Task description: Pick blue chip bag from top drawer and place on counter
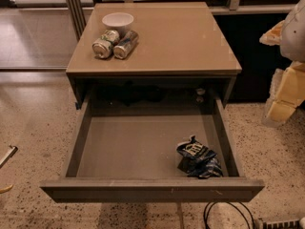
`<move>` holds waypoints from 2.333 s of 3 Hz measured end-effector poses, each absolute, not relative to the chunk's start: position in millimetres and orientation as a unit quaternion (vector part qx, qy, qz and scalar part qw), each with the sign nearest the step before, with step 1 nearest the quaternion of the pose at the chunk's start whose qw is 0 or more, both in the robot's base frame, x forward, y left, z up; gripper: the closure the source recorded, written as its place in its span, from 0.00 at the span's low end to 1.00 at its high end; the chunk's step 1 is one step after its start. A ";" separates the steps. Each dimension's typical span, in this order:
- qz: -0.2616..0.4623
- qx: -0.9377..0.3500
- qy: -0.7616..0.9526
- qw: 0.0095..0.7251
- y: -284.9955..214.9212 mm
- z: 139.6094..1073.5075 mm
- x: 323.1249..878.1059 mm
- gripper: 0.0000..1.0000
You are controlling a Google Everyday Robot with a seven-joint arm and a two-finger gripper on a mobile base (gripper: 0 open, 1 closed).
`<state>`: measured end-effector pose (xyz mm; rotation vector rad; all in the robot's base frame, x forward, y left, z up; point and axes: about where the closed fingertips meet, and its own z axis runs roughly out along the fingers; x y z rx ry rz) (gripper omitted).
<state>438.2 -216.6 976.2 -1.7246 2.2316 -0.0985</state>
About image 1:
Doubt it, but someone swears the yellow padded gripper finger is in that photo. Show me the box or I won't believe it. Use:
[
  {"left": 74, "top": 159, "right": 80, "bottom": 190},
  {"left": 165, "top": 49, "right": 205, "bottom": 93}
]
[
  {"left": 262, "top": 61, "right": 305, "bottom": 127},
  {"left": 259, "top": 21, "right": 284, "bottom": 46}
]

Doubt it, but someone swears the blue chip bag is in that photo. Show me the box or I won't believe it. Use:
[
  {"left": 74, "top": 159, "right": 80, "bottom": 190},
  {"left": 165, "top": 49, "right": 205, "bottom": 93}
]
[{"left": 176, "top": 135, "right": 223, "bottom": 179}]

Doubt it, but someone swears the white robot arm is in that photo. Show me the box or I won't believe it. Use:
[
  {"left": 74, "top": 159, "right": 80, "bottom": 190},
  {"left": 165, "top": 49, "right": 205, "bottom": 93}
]
[{"left": 259, "top": 0, "right": 305, "bottom": 128}]

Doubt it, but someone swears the tan cabinet with glossy top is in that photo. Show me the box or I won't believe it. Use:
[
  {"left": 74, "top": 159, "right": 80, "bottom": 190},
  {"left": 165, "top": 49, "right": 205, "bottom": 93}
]
[{"left": 67, "top": 2, "right": 241, "bottom": 104}]

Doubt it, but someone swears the open grey top drawer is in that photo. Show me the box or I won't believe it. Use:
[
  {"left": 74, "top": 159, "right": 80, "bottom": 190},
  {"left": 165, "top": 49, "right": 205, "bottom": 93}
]
[{"left": 41, "top": 92, "right": 264, "bottom": 202}]

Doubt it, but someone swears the dark silver can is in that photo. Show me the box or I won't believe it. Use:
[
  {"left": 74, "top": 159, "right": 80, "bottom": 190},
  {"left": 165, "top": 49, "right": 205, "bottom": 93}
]
[{"left": 113, "top": 31, "right": 139, "bottom": 59}]

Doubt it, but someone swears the white bowl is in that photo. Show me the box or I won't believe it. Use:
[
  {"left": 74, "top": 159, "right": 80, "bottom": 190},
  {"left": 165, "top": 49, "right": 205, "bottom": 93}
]
[{"left": 102, "top": 12, "right": 133, "bottom": 35}]

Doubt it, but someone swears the green and silver can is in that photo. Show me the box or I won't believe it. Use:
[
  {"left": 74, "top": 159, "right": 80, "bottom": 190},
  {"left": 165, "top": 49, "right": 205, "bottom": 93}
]
[{"left": 92, "top": 30, "right": 120, "bottom": 59}]

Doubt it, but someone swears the metal bar at left edge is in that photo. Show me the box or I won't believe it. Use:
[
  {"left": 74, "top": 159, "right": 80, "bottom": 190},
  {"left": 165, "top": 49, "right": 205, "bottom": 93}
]
[{"left": 0, "top": 145, "right": 18, "bottom": 168}]

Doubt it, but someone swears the yellow object on floor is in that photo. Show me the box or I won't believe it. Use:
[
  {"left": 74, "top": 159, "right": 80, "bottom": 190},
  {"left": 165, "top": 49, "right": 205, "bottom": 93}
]
[{"left": 0, "top": 184, "right": 14, "bottom": 194}]

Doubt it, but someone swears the black cable loop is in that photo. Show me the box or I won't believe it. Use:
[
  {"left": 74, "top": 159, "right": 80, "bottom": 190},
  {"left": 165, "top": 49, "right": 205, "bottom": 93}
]
[{"left": 203, "top": 201, "right": 256, "bottom": 229}]

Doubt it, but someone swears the metal window frame post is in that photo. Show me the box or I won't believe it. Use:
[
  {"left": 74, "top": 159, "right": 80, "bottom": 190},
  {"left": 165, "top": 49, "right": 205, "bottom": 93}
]
[{"left": 66, "top": 0, "right": 86, "bottom": 40}]

